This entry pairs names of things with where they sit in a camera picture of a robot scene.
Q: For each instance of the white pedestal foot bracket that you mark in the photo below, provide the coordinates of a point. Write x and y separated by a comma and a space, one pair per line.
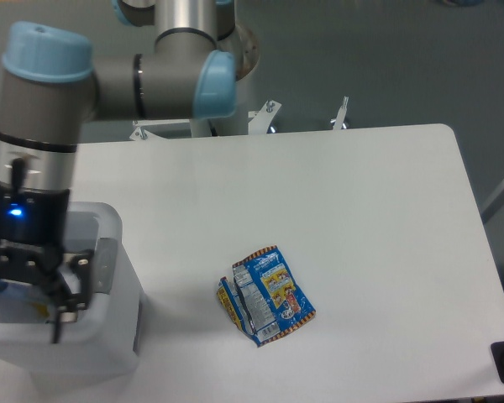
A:
165, 129

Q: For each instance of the yellow white trash in bin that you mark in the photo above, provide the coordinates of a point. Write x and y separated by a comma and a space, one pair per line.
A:
40, 310

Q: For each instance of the blue snack wrapper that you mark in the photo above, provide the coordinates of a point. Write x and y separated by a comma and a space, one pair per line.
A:
262, 299

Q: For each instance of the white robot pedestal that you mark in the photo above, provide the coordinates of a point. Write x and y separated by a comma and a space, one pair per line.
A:
244, 46

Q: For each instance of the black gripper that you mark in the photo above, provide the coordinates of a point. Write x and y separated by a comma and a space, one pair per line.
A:
32, 225

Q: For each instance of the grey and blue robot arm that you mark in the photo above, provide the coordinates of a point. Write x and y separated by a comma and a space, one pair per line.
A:
52, 85

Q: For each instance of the white trash can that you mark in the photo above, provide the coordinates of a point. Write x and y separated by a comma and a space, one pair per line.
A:
104, 340

